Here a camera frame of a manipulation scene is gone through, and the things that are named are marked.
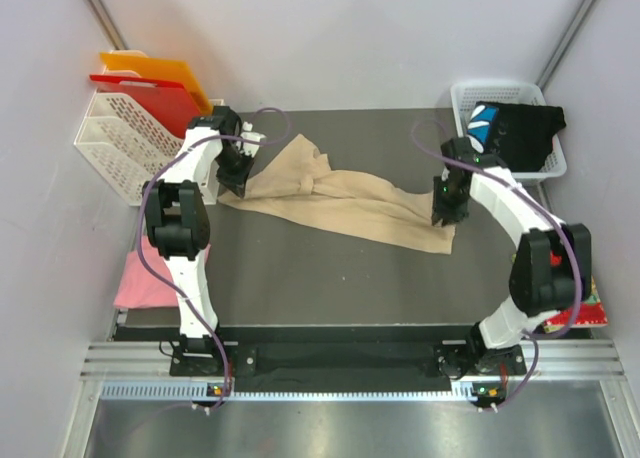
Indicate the white perforated file organizer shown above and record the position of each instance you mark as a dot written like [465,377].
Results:
[124,143]

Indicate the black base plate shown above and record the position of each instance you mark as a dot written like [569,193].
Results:
[301,362]

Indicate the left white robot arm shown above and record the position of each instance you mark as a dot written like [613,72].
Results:
[174,230]

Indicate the black t shirt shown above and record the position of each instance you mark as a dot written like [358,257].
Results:
[519,135]

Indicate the orange plastic folder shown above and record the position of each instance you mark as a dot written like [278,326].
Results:
[159,69]

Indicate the pink folded t shirt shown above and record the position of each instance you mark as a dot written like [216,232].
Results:
[138,289]

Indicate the white mesh laundry basket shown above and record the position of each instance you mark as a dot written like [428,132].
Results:
[465,95]

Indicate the colourful picture book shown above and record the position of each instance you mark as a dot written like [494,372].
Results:
[591,315]

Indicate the white slotted cable duct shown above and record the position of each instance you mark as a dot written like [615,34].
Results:
[210,392]

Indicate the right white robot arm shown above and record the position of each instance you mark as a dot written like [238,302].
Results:
[551,270]

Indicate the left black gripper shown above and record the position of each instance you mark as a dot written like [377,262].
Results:
[238,180]

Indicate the red plastic folder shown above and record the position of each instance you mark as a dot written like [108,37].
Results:
[167,101]

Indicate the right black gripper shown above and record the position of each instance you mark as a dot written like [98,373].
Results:
[440,211]

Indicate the beige t shirt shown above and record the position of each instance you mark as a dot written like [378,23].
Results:
[300,186]

